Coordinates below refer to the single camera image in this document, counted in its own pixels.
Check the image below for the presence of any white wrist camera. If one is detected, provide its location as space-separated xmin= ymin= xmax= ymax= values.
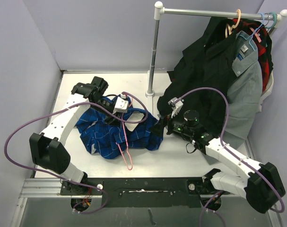
xmin=114 ymin=94 xmax=129 ymax=114
xmin=168 ymin=97 xmax=183 ymax=118

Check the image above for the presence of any pink wire hanger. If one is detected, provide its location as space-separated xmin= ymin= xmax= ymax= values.
xmin=116 ymin=93 xmax=134 ymax=171

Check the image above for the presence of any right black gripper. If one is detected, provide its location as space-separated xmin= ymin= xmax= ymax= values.
xmin=149 ymin=108 xmax=193 ymax=138

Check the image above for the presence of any grey hanging shirt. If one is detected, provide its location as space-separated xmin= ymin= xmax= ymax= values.
xmin=202 ymin=30 xmax=263 ymax=165

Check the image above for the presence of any beige hanger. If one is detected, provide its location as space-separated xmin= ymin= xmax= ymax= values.
xmin=225 ymin=9 xmax=243 ymax=38

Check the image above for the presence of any black hanging shirt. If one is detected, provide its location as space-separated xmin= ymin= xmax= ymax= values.
xmin=157 ymin=17 xmax=237 ymax=135

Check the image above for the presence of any teal hanger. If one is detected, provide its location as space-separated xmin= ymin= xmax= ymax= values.
xmin=265 ymin=12 xmax=278 ymax=29

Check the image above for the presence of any purple cable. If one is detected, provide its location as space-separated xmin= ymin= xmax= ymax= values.
xmin=174 ymin=87 xmax=286 ymax=227
xmin=3 ymin=91 xmax=149 ymax=215

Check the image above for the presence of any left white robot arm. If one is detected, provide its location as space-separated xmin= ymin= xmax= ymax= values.
xmin=29 ymin=77 xmax=128 ymax=194

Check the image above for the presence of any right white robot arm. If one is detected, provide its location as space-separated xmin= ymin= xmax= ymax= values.
xmin=150 ymin=110 xmax=286 ymax=213

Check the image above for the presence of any blue hanger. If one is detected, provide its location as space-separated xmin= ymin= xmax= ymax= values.
xmin=236 ymin=18 xmax=269 ymax=53

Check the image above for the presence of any blue plaid shirt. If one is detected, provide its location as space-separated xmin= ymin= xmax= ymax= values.
xmin=75 ymin=108 xmax=163 ymax=159

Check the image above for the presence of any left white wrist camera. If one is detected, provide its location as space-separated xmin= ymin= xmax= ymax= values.
xmin=114 ymin=94 xmax=129 ymax=114

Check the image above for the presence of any metal clothes rack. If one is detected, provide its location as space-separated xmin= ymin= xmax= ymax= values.
xmin=145 ymin=0 xmax=287 ymax=114

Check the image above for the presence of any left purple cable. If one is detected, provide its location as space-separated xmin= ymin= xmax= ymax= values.
xmin=3 ymin=91 xmax=149 ymax=215

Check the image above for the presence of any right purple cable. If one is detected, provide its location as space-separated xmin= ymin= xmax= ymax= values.
xmin=174 ymin=87 xmax=286 ymax=227

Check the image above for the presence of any red plaid hanging shirt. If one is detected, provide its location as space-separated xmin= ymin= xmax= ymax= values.
xmin=236 ymin=19 xmax=273 ymax=91

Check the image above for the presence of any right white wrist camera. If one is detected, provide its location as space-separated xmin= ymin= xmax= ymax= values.
xmin=168 ymin=97 xmax=183 ymax=118

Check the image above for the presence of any white hanging garment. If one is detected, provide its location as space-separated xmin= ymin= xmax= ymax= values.
xmin=259 ymin=71 xmax=274 ymax=112

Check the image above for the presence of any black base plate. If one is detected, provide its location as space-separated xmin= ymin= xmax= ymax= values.
xmin=60 ymin=177 xmax=217 ymax=208

